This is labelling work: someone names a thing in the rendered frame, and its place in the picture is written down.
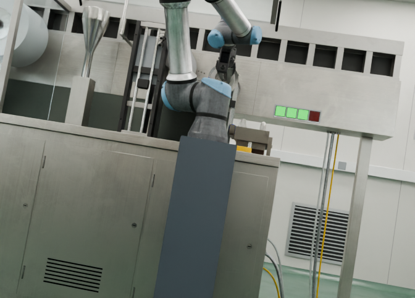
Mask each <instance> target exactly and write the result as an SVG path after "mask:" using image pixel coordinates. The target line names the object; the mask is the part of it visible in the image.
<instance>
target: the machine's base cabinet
mask: <svg viewBox="0 0 415 298"><path fill-rule="evenodd" d="M177 153H178V152H177V151H173V150H165V149H161V148H154V147H147V146H142V145H135V144H131V143H123V142H116V141H112V140H105V139H100V138H93V137H86V136H81V135H74V134H66V133H62V132H55V131H51V130H43V129H36V128H32V127H25V126H17V125H13V124H6V123H1V122H0V298H153V294H154V287H155V283H156V276H157V269H158V265H159V259H160V254H161V247H162V240H163V237H164V230H165V225H166V218H167V212H168V207H169V200H170V194H171V190H172V183H173V178H174V172H175V165H176V160H177ZM278 171H279V168H276V167H272V166H264V165H260V164H253V163H246V162H241V161H235V163H234V167H233V174H232V181H231V186H230V193H229V198H228V205H227V212H226V216H225V224H224V231H223V235H222V242H221V247H220V254H219V261H218V266H217V273H216V280H215V285H214V292H213V296H212V298H258V297H259V290H260V285H261V278H262V271H263V266H264V258H265V254H266V246H267V239H268V234H269V227H270V219H271V214H272V207H273V202H274V195H275V188H276V183H277V176H278Z"/></svg>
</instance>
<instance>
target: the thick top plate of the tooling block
mask: <svg viewBox="0 0 415 298"><path fill-rule="evenodd" d="M269 133H270V131H266V130H258V129H250V128H246V127H238V126H236V128H235V135H234V140H235V141H237V140H240V141H244V142H253V143H260V144H264V145H266V147H265V150H267V145H268V141H269Z"/></svg>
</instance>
